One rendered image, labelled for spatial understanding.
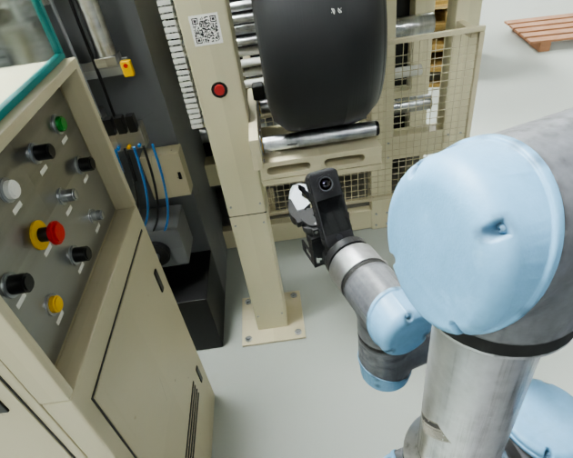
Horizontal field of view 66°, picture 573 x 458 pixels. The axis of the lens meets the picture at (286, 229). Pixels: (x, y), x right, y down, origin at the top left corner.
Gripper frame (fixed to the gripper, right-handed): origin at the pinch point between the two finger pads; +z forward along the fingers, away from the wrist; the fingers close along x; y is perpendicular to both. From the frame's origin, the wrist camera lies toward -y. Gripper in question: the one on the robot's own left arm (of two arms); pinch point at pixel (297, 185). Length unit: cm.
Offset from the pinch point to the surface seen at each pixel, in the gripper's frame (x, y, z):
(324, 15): 21.6, -18.6, 31.4
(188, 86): -7, 0, 65
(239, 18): 18, -8, 94
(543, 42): 321, 101, 241
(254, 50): 21, 3, 94
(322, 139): 23, 17, 43
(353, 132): 32, 16, 41
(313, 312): 18, 107, 60
